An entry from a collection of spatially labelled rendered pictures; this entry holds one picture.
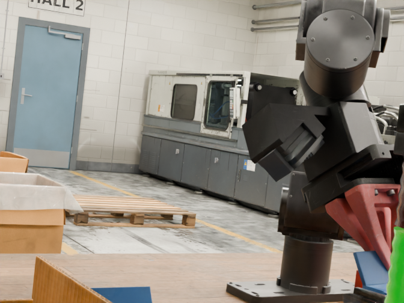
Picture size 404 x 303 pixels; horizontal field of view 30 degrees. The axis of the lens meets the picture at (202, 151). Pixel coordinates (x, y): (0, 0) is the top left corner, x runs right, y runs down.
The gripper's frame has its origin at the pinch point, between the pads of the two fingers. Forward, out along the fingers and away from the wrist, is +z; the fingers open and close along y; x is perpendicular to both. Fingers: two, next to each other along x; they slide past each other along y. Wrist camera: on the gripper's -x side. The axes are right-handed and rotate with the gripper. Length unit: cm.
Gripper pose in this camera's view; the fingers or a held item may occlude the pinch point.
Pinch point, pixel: (389, 264)
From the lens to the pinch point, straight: 68.6
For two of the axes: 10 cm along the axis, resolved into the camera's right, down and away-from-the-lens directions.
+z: 2.2, 9.1, -3.6
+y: 5.1, -4.2, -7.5
